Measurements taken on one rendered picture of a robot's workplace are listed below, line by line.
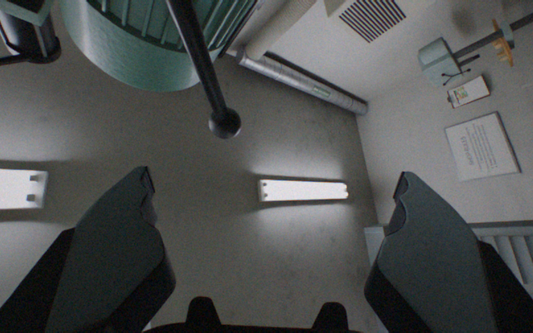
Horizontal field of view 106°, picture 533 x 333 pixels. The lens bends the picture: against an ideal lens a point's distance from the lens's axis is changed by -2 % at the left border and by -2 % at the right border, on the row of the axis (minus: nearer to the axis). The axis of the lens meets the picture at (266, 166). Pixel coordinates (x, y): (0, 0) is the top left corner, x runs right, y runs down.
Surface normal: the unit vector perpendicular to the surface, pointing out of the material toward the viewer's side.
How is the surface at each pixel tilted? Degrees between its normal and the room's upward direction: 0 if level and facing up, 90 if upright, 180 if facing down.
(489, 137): 90
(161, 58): 90
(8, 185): 180
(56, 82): 180
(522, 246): 87
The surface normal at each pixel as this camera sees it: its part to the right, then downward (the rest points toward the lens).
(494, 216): -0.79, -0.07
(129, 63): -0.07, 0.93
